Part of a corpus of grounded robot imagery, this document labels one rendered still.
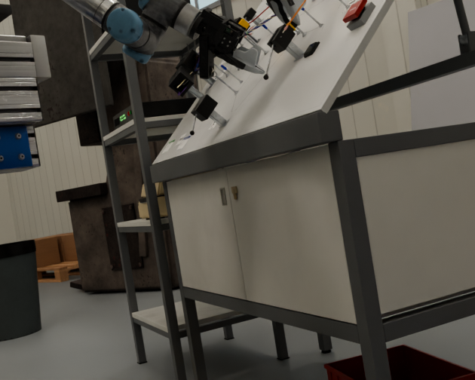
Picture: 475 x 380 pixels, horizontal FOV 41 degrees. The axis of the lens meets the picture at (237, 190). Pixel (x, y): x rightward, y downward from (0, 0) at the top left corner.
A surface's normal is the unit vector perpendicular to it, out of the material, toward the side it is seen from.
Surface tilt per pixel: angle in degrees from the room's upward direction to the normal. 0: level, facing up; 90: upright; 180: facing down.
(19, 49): 90
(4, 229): 90
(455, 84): 76
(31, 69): 90
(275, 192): 90
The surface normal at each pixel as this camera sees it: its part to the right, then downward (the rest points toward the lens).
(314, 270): -0.89, 0.15
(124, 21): -0.14, 0.04
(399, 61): -0.71, 0.12
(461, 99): -0.73, -0.11
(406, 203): 0.42, -0.06
